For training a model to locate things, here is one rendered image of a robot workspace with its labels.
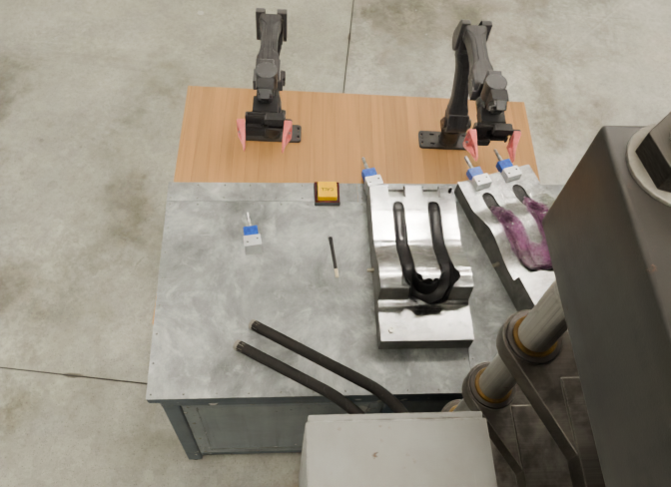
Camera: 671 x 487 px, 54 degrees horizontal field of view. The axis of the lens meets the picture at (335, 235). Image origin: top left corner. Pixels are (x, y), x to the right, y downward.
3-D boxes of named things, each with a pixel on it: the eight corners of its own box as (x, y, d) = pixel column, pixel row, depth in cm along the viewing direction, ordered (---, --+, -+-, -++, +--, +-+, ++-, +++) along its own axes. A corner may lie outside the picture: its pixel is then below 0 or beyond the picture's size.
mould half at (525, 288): (453, 192, 216) (461, 172, 207) (523, 174, 222) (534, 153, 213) (525, 328, 193) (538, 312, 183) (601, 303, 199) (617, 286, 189)
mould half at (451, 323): (365, 201, 212) (370, 176, 200) (445, 201, 214) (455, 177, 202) (377, 349, 186) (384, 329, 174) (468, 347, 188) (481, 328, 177)
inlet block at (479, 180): (456, 164, 219) (460, 153, 214) (469, 160, 220) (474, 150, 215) (473, 195, 213) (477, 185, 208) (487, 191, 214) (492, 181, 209)
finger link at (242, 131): (263, 142, 166) (265, 113, 171) (234, 141, 165) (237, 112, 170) (264, 159, 172) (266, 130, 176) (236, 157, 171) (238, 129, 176)
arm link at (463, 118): (466, 136, 215) (483, 33, 199) (445, 135, 215) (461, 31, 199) (462, 129, 220) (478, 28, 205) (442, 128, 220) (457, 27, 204)
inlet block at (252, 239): (240, 219, 205) (239, 209, 200) (256, 217, 206) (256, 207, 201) (245, 254, 198) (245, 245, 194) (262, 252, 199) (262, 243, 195)
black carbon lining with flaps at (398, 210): (389, 205, 203) (393, 187, 195) (440, 205, 205) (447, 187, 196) (399, 308, 185) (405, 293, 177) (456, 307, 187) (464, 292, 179)
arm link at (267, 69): (284, 79, 168) (286, 45, 175) (250, 77, 168) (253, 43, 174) (284, 109, 178) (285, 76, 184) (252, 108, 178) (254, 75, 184)
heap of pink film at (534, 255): (483, 209, 206) (490, 194, 200) (533, 195, 210) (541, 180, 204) (522, 279, 194) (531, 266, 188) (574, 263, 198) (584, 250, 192)
